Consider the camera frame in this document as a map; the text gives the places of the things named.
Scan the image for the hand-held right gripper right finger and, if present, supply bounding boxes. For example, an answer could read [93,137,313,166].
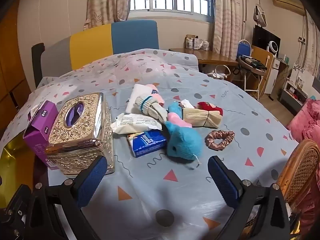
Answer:
[208,156,300,240]

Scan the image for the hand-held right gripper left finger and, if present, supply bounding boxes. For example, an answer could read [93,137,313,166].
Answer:
[25,156,108,240]

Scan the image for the blue plush toy pink dress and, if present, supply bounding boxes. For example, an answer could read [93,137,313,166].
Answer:
[164,101,203,161]

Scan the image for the blue pocket tissue pack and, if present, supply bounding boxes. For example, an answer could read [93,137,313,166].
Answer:
[127,130,168,158]

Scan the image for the beige cloth bundle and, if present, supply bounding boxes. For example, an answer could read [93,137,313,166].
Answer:
[182,108,222,128]

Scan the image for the white wet wipes packet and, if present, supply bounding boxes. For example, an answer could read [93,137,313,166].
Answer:
[111,113,163,134]

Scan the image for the red fuzzy sock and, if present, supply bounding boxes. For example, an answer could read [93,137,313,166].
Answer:
[197,101,223,115]

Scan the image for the gold tray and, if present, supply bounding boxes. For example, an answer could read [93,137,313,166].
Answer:
[0,130,35,210]

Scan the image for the white sock blue stripe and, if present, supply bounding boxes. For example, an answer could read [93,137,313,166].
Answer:
[134,96,168,124]

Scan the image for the white and pink socks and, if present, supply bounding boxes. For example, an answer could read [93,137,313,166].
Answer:
[126,84,150,114]

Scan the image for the pink socks blue label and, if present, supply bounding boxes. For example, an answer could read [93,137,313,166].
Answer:
[146,84,165,105]

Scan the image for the ornate gold tissue box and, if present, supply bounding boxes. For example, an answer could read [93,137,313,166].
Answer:
[45,92,116,175]

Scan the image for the patterned grey tablecloth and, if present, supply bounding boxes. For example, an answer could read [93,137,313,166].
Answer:
[0,48,300,240]

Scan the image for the purple cardboard box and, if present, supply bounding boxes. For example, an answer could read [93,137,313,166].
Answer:
[23,99,59,170]

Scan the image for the rattan chair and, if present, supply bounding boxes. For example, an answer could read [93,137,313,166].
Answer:
[276,139,320,230]

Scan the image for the pink blanket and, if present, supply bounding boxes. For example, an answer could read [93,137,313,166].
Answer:
[287,97,320,230]

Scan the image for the dark low shelf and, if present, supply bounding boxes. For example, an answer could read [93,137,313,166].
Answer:
[279,77,308,110]

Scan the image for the round tray stand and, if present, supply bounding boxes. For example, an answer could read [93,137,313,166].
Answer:
[237,54,268,99]

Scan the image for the wooden desk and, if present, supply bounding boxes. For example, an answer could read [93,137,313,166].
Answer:
[169,47,239,67]

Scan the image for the white leaf print board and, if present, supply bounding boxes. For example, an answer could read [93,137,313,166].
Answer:
[290,64,317,90]

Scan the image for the blue folding chair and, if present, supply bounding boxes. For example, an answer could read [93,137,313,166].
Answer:
[236,40,252,60]

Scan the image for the grey yellow blue chair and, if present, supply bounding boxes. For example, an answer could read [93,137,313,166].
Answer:
[31,20,160,85]

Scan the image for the row of toiletry bottles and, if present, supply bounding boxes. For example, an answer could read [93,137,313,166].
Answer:
[185,34,210,50]

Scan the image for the white round fan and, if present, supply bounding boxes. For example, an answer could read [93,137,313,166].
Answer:
[265,41,278,58]

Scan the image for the wooden wardrobe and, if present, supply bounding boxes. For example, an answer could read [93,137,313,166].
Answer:
[0,0,33,120]

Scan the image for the black television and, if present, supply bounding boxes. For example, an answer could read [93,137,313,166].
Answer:
[252,25,281,53]

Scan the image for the beige patterned curtain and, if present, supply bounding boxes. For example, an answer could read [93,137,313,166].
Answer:
[84,0,132,30]
[212,0,248,60]

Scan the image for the white garment steamer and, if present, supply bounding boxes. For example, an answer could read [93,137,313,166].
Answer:
[244,0,267,40]

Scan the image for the wall air conditioner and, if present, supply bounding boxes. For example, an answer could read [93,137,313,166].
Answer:
[272,0,304,13]

